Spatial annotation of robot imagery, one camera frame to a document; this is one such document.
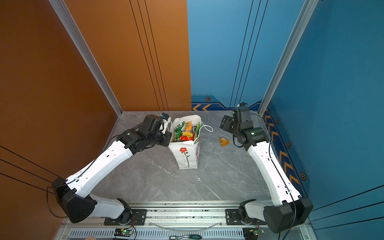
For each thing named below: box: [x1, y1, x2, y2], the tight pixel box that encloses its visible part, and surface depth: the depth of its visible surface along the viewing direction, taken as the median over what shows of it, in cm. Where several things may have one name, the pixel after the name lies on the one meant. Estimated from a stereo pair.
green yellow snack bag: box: [174, 121, 186, 142], surface depth 84 cm
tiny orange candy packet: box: [219, 137, 230, 147], surface depth 103 cm
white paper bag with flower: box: [168, 115, 202, 170], surface depth 81 cm
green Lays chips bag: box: [194, 122, 201, 140], surface depth 84 cm
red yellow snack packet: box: [179, 131, 195, 141], surface depth 80 cm
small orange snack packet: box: [185, 121, 193, 132], surface depth 84 cm
